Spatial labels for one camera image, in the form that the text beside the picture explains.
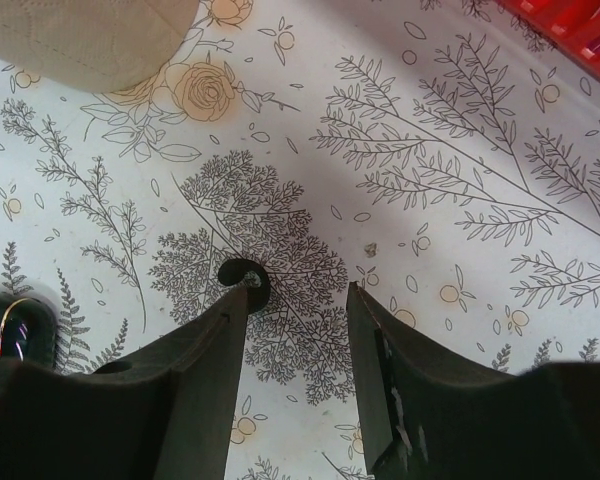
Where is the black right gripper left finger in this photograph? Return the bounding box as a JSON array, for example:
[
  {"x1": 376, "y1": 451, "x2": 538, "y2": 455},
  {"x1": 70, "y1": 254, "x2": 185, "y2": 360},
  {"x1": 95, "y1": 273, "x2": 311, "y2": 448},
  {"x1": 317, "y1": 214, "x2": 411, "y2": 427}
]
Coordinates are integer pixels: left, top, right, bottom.
[{"x1": 0, "y1": 288, "x2": 247, "y2": 479}]

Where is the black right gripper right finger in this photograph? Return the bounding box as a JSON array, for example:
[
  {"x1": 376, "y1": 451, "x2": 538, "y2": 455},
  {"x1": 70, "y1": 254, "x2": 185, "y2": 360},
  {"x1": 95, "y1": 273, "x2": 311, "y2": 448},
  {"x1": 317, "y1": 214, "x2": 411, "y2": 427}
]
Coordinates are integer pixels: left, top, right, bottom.
[{"x1": 346, "y1": 284, "x2": 600, "y2": 479}]

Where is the black earbud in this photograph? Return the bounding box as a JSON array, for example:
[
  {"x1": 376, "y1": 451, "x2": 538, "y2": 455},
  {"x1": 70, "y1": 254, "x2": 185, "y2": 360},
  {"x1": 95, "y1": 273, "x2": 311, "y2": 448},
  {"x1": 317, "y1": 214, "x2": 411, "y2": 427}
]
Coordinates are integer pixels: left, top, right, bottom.
[{"x1": 217, "y1": 258, "x2": 272, "y2": 314}]

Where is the black gold-trimmed charging case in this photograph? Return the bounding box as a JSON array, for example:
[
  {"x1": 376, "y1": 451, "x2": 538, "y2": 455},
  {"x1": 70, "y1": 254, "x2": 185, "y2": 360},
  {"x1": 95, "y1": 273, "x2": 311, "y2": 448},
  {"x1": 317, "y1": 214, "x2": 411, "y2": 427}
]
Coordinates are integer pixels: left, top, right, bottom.
[{"x1": 0, "y1": 296, "x2": 57, "y2": 369}]

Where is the floral patterned table mat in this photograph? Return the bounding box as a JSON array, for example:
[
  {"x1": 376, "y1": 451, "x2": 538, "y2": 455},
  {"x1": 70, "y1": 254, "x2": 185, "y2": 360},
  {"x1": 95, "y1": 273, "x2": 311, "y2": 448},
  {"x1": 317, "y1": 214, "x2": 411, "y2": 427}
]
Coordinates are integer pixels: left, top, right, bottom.
[{"x1": 0, "y1": 1, "x2": 600, "y2": 479}]

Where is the beige paper roll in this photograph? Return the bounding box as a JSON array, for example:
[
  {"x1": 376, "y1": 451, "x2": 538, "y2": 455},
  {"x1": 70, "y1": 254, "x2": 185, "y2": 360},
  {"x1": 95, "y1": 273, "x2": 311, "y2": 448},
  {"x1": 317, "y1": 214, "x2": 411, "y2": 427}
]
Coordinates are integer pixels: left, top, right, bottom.
[{"x1": 0, "y1": 0, "x2": 199, "y2": 93}]

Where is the red plastic shopping basket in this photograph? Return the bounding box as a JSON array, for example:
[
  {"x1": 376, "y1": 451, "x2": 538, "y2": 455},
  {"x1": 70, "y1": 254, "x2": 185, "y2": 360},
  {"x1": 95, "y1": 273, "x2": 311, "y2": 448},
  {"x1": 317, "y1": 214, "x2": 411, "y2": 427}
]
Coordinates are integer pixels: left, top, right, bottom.
[{"x1": 499, "y1": 0, "x2": 600, "y2": 82}]

